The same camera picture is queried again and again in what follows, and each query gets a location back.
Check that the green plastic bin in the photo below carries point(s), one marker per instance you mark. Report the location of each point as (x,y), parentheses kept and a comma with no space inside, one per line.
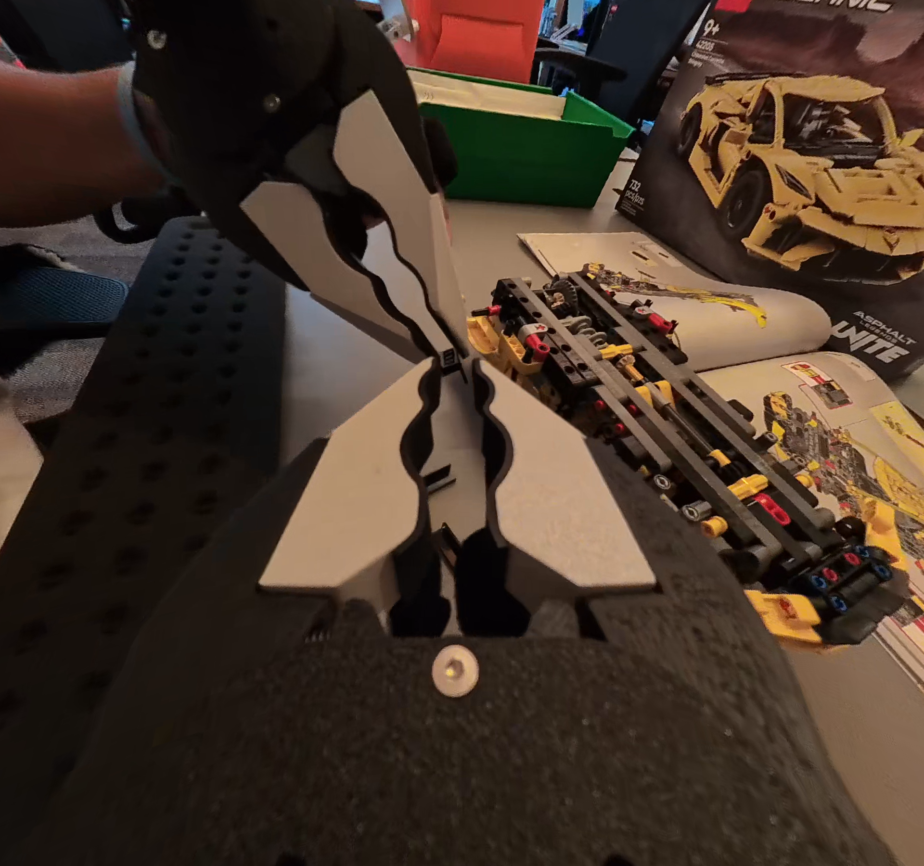
(520,151)

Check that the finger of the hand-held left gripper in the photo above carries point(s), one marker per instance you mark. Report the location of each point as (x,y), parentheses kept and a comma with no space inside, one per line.
(303,245)
(404,180)

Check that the instruction booklet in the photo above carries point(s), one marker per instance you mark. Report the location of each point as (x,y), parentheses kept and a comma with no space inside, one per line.
(794,317)

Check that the red chair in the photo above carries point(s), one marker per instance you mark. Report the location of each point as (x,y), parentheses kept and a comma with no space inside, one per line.
(476,7)

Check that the yellow toy brick car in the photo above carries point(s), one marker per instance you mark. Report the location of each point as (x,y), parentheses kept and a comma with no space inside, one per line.
(650,411)

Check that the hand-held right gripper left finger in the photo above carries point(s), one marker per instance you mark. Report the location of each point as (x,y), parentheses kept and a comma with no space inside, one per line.
(346,519)

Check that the black office chair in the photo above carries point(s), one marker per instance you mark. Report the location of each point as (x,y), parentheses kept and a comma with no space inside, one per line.
(50,303)
(635,29)

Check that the dark perforated panel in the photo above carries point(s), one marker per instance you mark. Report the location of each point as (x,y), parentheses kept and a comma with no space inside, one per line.
(144,411)

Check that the dark toy car box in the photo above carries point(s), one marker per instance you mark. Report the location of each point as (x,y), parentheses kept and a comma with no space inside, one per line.
(830,50)

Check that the person's left forearm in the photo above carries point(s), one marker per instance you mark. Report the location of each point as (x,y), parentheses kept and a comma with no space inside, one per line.
(65,144)

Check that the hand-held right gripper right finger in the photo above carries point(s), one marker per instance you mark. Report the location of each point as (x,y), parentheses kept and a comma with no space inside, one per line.
(570,519)

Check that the grey desk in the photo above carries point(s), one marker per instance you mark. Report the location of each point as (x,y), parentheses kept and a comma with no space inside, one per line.
(505,224)

